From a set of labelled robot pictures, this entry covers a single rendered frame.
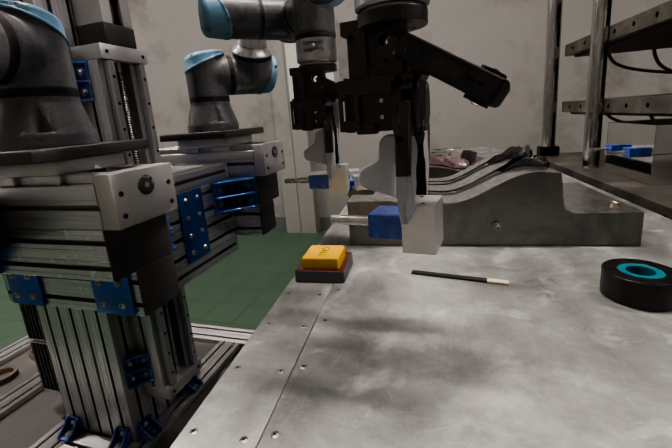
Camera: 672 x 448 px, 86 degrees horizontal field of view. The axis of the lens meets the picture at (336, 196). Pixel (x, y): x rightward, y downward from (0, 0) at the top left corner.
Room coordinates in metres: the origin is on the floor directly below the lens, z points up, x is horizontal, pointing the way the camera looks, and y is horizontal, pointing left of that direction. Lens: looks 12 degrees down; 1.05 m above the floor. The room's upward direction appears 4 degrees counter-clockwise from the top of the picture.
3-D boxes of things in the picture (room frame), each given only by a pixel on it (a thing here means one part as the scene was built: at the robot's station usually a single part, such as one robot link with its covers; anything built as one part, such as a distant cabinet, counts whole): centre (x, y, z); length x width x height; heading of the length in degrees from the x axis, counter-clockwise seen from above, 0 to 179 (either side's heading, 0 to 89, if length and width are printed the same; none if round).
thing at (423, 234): (0.41, -0.05, 0.93); 0.13 x 0.05 x 0.05; 64
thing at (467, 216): (0.75, -0.29, 0.87); 0.50 x 0.26 x 0.14; 77
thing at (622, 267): (0.42, -0.38, 0.82); 0.08 x 0.08 x 0.04
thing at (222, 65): (1.15, 0.35, 1.20); 0.13 x 0.12 x 0.14; 115
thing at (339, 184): (0.73, 0.04, 0.93); 0.13 x 0.05 x 0.05; 82
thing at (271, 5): (0.79, 0.07, 1.25); 0.11 x 0.11 x 0.08; 25
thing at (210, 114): (1.14, 0.36, 1.09); 0.15 x 0.15 x 0.10
